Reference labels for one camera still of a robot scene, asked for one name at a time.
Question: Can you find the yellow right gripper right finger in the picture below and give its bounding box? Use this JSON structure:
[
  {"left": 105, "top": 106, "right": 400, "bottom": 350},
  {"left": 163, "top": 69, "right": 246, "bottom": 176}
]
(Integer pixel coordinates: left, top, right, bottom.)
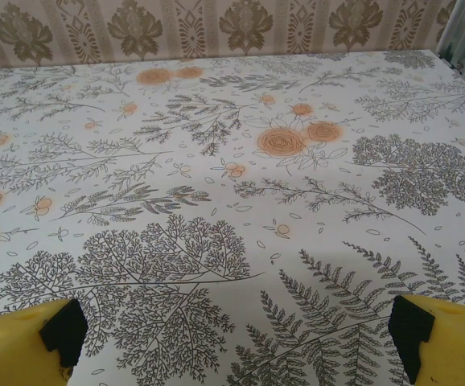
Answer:
[{"left": 388, "top": 294, "right": 465, "bottom": 386}]

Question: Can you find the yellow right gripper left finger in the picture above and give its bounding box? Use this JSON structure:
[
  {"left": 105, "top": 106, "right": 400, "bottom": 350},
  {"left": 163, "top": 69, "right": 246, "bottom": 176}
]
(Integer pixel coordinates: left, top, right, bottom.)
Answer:
[{"left": 0, "top": 298, "right": 88, "bottom": 386}]

